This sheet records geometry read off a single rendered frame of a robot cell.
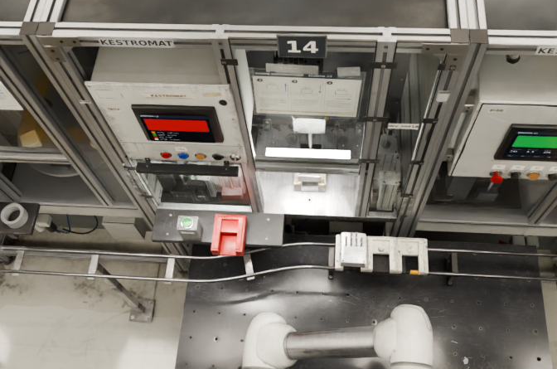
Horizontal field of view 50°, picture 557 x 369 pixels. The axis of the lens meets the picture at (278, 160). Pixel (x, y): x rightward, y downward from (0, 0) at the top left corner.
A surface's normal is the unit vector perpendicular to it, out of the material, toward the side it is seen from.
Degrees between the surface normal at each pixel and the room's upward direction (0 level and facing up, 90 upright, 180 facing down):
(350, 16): 0
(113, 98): 90
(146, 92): 90
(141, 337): 0
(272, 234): 0
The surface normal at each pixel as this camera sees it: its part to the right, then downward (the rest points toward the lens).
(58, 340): -0.06, -0.47
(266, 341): -0.58, -0.40
